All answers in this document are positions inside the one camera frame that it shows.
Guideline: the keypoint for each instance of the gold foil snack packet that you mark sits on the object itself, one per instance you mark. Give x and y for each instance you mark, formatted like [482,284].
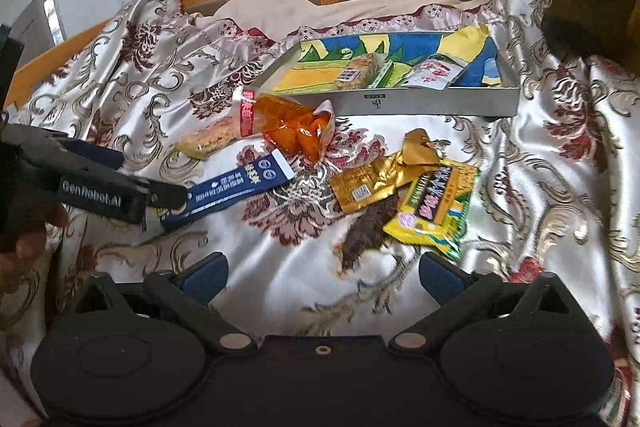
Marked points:
[370,187]

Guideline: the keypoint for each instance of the floral satin blanket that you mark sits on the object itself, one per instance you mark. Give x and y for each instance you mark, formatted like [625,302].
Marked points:
[550,157]

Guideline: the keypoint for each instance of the person's left hand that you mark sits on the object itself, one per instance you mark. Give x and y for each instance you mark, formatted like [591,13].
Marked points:
[25,252]

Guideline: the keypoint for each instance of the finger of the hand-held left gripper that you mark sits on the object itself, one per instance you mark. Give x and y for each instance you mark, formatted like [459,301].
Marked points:
[167,197]
[95,157]

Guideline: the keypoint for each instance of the grey framed window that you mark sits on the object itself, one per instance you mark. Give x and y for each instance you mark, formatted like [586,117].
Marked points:
[47,17]

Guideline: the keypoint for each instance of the clear nut bar packet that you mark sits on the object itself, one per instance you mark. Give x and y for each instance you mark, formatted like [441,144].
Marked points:
[357,72]

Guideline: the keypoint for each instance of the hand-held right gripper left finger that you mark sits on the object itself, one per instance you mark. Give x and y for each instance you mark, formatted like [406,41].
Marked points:
[205,279]

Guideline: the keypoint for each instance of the long blue packet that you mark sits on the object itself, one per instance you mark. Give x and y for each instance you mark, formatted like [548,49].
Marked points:
[235,187]

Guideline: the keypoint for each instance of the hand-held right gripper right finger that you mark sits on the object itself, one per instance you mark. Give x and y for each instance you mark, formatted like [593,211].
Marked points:
[442,279]

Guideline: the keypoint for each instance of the orange snack packet red label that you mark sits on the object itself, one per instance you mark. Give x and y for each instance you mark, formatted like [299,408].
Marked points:
[290,127]

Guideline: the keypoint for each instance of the brown snack packet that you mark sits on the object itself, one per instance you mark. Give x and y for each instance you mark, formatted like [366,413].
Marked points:
[365,232]

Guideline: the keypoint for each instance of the cream bed sheet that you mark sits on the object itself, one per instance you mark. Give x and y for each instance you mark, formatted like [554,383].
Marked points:
[310,9]

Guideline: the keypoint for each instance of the puffed rice cracker packet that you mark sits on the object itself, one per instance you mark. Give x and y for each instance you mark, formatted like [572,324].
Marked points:
[210,139]

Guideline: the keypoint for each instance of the grey cardboard tray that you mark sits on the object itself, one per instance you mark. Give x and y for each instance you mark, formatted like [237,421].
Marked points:
[425,102]

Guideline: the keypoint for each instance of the yellow green snack packet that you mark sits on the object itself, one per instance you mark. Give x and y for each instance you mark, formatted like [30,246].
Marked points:
[435,207]

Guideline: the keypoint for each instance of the green white snack packet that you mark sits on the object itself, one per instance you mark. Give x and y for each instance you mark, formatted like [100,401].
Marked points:
[435,74]

